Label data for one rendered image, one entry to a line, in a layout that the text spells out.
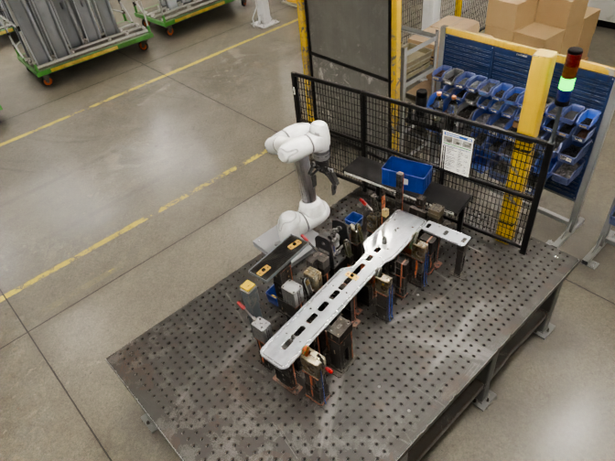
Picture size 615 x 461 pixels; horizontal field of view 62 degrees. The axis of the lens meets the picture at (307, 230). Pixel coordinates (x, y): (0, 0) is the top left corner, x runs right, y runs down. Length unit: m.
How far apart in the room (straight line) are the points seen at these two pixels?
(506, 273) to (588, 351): 0.95
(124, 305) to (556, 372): 3.34
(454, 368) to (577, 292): 1.78
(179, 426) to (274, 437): 0.51
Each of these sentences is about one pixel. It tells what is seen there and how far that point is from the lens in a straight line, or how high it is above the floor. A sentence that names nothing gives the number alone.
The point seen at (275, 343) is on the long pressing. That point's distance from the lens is 2.74.
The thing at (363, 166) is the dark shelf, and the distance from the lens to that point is 3.78.
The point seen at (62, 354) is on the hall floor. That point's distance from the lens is 4.52.
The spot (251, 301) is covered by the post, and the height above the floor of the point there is 1.08.
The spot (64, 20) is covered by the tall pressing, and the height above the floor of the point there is 0.70.
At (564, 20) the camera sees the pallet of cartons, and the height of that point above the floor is 0.84.
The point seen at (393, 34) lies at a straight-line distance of 4.66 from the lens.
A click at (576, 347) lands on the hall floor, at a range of 4.18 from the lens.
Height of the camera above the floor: 3.19
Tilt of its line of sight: 41 degrees down
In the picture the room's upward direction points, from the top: 7 degrees counter-clockwise
